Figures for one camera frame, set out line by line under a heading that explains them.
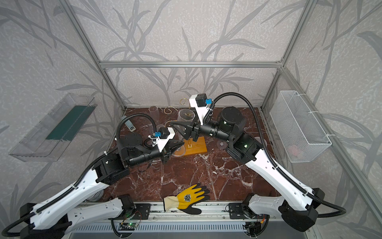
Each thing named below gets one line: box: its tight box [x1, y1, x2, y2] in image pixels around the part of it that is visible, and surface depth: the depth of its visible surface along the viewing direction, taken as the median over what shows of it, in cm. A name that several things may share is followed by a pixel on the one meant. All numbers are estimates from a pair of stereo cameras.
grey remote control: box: [121, 115, 136, 132], surface depth 107 cm
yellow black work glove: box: [163, 183, 211, 215], surface depth 77 cm
